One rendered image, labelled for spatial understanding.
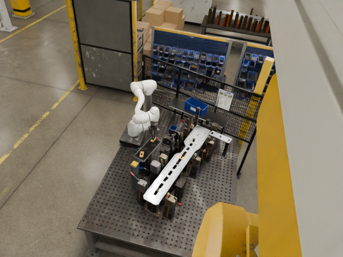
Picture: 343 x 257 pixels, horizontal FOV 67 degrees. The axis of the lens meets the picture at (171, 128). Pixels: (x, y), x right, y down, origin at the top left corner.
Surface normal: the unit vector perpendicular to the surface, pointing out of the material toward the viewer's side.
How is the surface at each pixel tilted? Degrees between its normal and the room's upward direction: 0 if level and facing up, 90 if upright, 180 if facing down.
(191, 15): 90
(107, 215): 0
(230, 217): 19
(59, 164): 0
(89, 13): 90
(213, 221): 49
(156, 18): 90
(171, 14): 90
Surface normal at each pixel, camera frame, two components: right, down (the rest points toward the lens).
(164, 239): 0.08, -0.74
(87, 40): -0.25, 0.63
